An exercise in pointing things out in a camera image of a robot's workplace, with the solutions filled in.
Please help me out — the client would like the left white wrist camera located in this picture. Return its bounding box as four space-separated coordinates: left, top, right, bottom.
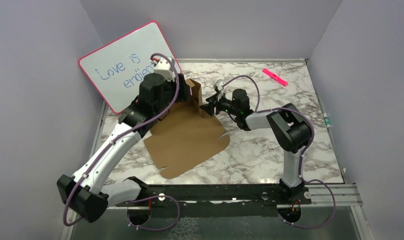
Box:
151 57 176 82

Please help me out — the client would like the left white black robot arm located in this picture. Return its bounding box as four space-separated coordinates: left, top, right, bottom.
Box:
56 73 190 223

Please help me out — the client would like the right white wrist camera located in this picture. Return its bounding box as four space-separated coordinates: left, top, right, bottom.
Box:
214 79 225 93

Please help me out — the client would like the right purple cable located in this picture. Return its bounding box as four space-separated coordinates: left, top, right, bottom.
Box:
221 74 337 231

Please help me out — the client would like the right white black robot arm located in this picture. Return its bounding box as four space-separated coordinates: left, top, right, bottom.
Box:
200 88 315 204

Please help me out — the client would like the green capped marker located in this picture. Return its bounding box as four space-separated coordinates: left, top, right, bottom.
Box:
323 113 331 129

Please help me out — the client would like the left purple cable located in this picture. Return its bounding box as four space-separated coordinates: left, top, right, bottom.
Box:
62 52 182 232

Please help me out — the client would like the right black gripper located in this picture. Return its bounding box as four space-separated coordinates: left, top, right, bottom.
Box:
199 91 239 117

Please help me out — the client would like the pink highlighter marker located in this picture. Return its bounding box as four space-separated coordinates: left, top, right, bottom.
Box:
262 68 288 87

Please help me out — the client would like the pink framed whiteboard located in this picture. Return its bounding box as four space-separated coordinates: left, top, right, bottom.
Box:
78 21 174 114

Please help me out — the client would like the brown cardboard box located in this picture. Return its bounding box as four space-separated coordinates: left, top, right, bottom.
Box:
143 79 230 179

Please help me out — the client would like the purple cable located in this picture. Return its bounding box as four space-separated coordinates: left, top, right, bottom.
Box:
221 74 337 231
62 52 182 232

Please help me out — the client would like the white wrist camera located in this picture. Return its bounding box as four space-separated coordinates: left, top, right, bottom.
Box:
151 57 176 82
214 79 225 93

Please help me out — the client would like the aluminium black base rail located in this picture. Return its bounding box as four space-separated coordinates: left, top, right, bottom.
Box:
58 183 374 240

